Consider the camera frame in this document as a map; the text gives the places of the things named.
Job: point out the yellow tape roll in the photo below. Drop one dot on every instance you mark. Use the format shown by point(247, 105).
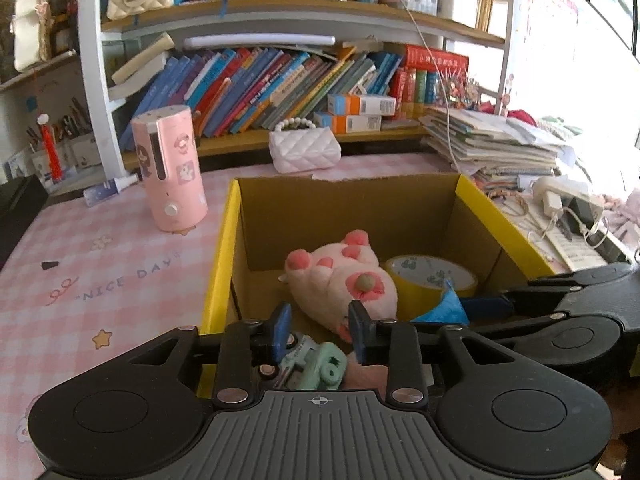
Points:
point(425, 270)

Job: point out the row of leaning books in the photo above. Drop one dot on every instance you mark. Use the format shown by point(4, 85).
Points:
point(260, 85)

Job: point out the pink checked tablecloth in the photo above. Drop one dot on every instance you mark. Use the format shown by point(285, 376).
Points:
point(100, 240)

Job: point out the large pink pig plush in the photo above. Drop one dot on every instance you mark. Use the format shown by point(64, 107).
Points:
point(330, 280)

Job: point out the stack of paper booklets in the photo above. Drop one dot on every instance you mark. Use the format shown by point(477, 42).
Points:
point(495, 145)

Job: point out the white wooden bookshelf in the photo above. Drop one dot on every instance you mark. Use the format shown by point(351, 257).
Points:
point(97, 85)

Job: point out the small toy camera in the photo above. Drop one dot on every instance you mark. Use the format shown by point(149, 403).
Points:
point(325, 365)

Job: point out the red boxed book set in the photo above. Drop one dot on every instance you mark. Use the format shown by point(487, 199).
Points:
point(435, 60)

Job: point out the white pen holder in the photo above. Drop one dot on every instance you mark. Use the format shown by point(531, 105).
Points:
point(85, 152)
point(45, 165)

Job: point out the cream lying book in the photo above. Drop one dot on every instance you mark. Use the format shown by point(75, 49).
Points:
point(142, 60)

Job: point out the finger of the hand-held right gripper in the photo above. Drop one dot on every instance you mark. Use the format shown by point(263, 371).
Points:
point(485, 307)
point(500, 324)

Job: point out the small black clip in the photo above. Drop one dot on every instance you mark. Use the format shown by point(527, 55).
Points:
point(49, 265)

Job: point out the orange and white carton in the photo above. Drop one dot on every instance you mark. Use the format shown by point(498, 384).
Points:
point(347, 123)
point(362, 105)

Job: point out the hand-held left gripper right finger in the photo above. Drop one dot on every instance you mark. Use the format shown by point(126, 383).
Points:
point(357, 330)

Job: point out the printed paper sheet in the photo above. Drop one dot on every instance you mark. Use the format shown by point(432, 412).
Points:
point(575, 250)

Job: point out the wall poster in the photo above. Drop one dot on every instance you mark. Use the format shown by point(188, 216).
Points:
point(550, 35)

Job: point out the pink fluffy cloth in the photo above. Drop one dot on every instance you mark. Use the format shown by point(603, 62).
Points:
point(622, 215)

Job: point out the white quilted purse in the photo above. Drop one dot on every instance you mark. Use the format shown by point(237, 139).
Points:
point(305, 152)

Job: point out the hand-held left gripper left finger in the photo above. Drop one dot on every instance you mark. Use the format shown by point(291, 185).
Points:
point(282, 330)

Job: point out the cream cloth bag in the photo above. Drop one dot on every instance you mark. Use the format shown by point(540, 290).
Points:
point(32, 30)

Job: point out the pink cylindrical humidifier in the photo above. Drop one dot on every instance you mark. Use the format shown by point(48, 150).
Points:
point(170, 180)

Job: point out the blue packet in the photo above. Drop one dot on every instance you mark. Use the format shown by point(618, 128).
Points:
point(450, 310)

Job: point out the white power strip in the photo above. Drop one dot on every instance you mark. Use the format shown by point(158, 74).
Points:
point(575, 192)

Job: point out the black flat case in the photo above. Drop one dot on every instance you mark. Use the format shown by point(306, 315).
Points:
point(20, 210)

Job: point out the yellow cardboard box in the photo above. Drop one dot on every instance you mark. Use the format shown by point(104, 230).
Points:
point(350, 210)

